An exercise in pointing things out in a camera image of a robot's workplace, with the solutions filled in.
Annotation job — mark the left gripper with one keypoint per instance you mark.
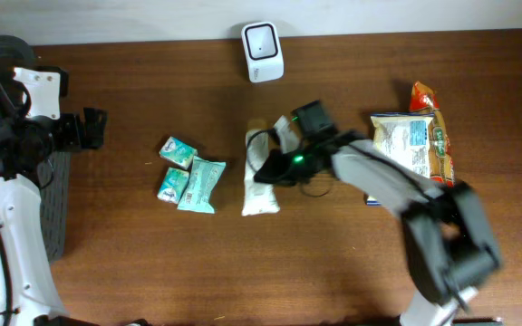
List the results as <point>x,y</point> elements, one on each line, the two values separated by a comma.
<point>77,136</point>

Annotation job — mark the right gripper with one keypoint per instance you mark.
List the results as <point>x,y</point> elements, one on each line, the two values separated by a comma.
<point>268,171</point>

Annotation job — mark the cream and blue snack bag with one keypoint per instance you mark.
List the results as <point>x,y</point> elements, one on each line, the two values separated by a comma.
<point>404,137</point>

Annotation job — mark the teal tissue pack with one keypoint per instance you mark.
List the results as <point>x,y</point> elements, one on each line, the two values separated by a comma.
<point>178,152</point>
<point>173,185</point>

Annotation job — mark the orange biscuit packet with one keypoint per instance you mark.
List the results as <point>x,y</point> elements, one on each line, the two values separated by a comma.
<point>423,101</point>

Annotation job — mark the teal wet wipes pack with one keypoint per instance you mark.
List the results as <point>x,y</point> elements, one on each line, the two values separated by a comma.
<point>203,177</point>

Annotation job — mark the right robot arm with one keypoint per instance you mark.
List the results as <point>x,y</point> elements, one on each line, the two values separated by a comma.
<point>449,244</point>

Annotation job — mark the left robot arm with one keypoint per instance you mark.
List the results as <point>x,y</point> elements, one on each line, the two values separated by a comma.
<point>32,128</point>

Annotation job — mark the white barcode scanner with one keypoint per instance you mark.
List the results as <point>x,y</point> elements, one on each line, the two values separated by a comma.
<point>262,48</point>

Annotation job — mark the grey plastic mesh basket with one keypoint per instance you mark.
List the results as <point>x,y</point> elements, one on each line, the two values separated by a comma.
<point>16,52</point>

